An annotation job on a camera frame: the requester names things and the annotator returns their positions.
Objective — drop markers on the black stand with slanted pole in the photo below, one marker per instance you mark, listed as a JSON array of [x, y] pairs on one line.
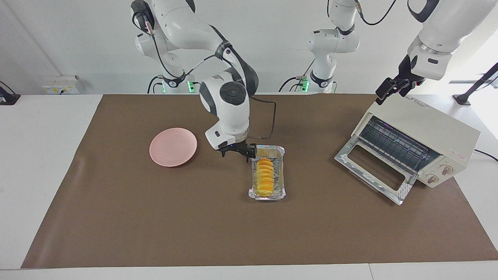
[[476, 83]]

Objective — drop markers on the white wall socket box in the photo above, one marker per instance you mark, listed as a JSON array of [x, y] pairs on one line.
[[58, 84]]

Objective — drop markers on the cream toaster oven body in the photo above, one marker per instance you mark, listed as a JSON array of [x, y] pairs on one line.
[[435, 124]]

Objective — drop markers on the silver foil baking tray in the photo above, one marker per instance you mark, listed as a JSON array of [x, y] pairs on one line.
[[281, 175]]

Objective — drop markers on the golden ridged bread loaf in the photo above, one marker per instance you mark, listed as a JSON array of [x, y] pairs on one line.
[[264, 177]]

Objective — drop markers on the cream oven knob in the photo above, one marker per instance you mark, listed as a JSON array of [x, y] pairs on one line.
[[446, 169], [432, 179]]

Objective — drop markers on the glass oven door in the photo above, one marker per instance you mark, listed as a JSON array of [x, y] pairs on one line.
[[352, 165]]

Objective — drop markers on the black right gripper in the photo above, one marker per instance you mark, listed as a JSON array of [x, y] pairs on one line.
[[235, 147]]

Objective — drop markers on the small black stand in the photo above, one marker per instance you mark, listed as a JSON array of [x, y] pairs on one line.
[[7, 97]]

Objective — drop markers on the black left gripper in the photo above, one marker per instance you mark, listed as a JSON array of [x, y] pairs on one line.
[[408, 72]]

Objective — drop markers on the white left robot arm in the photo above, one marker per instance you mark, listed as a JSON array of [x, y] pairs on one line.
[[447, 27]]

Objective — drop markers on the pink round plate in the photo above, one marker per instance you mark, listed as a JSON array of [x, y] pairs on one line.
[[173, 147]]

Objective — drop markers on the brown table mat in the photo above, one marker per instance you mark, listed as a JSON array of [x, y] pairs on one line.
[[249, 233]]

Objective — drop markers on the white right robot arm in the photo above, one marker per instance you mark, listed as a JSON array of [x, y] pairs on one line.
[[229, 112]]

